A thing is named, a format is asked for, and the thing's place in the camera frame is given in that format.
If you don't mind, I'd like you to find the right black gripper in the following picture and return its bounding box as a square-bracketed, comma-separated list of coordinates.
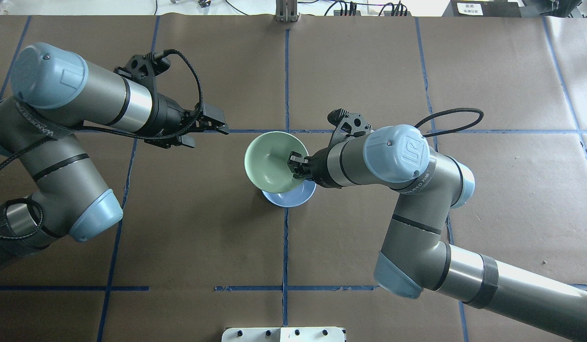
[287, 148, 333, 189]

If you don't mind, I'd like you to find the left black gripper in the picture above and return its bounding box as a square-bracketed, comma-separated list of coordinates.
[144, 95, 230, 149]

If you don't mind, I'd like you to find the blue bowl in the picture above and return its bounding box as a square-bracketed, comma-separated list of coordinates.
[261, 181, 317, 208]

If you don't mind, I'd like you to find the green bowl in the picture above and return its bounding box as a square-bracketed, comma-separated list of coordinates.
[244, 131, 308, 193]

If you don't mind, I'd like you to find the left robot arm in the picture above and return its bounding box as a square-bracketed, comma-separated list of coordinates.
[0, 42, 230, 270]

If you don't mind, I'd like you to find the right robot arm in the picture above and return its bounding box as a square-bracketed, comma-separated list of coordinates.
[288, 125, 587, 342]

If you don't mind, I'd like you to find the white mounting pillar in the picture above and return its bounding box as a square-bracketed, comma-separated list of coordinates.
[221, 326, 347, 342]

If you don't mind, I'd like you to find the black power box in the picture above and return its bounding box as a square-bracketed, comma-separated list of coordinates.
[442, 0, 522, 18]

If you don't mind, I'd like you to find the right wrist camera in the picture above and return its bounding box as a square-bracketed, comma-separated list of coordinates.
[327, 108, 373, 147]

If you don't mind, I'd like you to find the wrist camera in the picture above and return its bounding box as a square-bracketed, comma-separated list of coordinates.
[113, 52, 171, 95]
[327, 108, 373, 147]

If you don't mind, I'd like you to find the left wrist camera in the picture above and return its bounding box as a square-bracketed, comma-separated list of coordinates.
[113, 52, 171, 95]

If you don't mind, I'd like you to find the aluminium frame post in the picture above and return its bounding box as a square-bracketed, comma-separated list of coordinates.
[274, 0, 299, 22]

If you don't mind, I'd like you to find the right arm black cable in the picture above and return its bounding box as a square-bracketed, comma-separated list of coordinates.
[413, 107, 485, 138]

